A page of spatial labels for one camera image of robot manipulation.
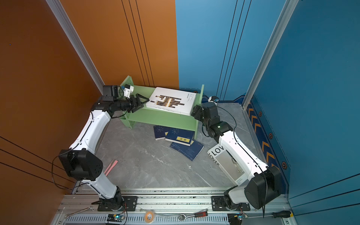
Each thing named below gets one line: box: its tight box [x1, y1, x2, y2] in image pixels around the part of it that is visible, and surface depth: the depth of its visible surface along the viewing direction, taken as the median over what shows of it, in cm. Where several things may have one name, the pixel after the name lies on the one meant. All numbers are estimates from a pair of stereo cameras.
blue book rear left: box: [153, 125, 170, 141], surface depth 104 cm
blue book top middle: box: [165, 127, 195, 147], surface depth 98 cm
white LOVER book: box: [206, 143, 250, 187], surface depth 85 cm
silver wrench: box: [64, 206, 90, 219], surface depth 72 cm
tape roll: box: [144, 210, 155, 224], surface depth 71 cm
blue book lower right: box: [169, 140, 205, 162], surface depth 94 cm
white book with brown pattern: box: [145, 87, 197, 116], surface depth 84 cm
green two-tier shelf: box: [119, 75, 205, 140], surface depth 81 cm
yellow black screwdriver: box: [247, 210, 294, 219], surface depth 70 cm
